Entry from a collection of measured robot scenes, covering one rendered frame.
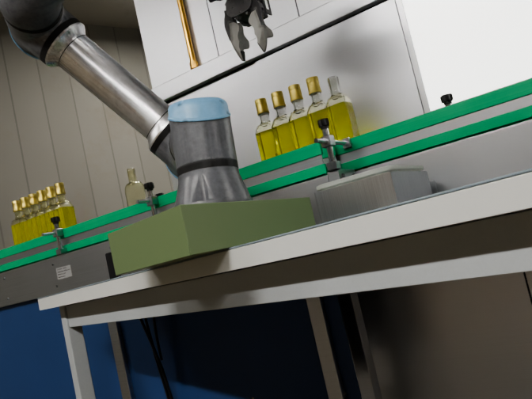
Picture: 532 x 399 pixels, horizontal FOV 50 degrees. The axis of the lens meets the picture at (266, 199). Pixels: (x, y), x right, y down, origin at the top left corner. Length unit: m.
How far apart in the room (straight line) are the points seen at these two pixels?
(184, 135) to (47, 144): 3.30
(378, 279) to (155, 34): 1.59
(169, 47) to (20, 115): 2.36
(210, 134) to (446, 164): 0.57
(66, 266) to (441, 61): 1.33
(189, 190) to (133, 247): 0.14
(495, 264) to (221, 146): 0.57
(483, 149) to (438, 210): 0.73
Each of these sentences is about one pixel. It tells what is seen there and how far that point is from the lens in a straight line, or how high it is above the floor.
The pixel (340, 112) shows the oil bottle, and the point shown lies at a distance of 1.49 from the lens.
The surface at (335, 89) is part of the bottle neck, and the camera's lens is 1.52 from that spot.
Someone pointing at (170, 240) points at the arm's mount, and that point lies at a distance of 0.88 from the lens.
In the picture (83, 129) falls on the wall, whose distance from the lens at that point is 4.44.
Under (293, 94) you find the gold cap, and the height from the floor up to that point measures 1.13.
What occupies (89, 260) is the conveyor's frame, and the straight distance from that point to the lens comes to 1.93.
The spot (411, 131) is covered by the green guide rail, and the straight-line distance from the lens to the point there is 1.40.
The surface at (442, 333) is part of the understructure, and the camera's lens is 1.63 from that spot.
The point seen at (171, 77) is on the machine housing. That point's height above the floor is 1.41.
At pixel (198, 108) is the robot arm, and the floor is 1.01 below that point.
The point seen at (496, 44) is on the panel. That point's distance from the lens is 1.54.
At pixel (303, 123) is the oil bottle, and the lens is 1.54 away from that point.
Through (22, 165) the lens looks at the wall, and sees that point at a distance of 4.22.
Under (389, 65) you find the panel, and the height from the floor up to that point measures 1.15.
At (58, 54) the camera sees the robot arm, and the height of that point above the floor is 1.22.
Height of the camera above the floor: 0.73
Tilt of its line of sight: 5 degrees up
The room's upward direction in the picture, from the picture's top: 13 degrees counter-clockwise
